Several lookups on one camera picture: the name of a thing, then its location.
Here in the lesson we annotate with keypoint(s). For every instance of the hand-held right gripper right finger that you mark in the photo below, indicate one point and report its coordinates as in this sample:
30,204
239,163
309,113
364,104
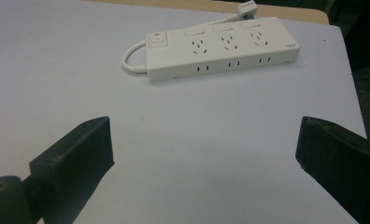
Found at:
345,165

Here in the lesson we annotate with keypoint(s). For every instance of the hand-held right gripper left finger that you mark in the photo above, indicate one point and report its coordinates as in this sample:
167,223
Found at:
77,161

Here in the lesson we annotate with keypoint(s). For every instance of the white sheet table cover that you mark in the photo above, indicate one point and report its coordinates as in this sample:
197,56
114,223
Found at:
186,124

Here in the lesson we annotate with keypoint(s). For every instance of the white power strip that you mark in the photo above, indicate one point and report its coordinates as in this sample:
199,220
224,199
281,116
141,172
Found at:
217,49

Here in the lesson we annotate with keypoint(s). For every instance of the white plug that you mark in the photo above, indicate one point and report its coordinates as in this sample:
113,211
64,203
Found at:
246,10

